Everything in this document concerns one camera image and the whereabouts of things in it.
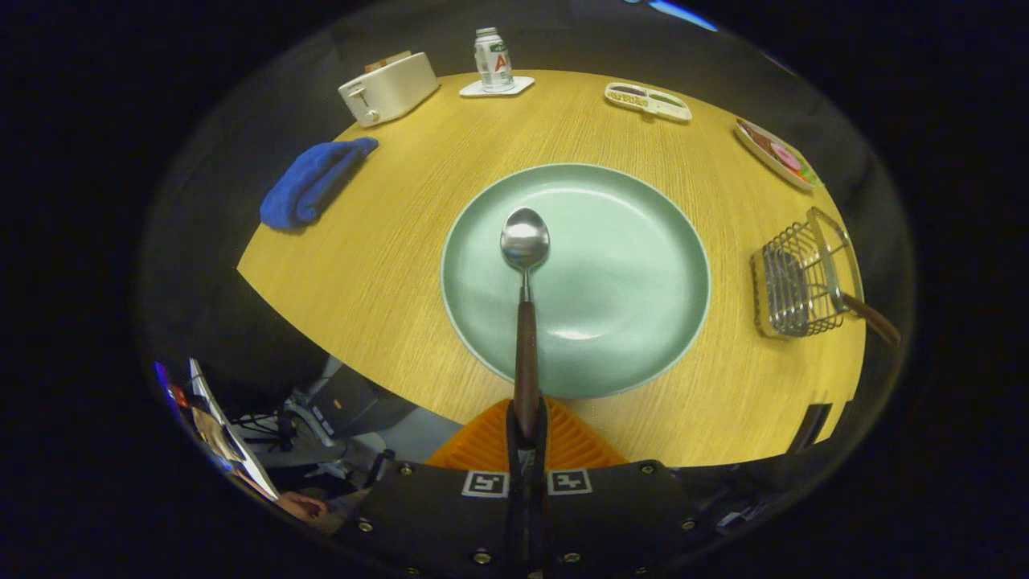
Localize black table bracket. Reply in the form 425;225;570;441
788;402;833;455

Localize black backdrop cloth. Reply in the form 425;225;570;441
137;0;917;483

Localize black box under table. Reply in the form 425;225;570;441
310;374;419;439

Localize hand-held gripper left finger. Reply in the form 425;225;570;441
346;398;523;579

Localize spoon with brown handle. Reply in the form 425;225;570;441
500;207;551;439

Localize white plate of food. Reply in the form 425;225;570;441
734;117;823;191

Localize pale green plate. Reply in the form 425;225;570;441
440;163;712;400

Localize blue folded towel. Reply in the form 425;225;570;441
259;137;379;232

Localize white drink bottle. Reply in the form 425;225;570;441
474;27;515;92

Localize lit blue screen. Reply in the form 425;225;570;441
154;362;190;419

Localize white toaster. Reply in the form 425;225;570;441
338;51;440;128

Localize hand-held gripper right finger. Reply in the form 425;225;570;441
531;398;710;579

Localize white square coaster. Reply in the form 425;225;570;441
459;76;535;99

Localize white flat device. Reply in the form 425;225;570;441
189;358;281;499

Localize white divided dish with grains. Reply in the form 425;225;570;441
604;82;693;123

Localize metal wire basket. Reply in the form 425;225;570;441
750;207;865;339

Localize fork with brown handle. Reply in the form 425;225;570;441
836;289;903;348

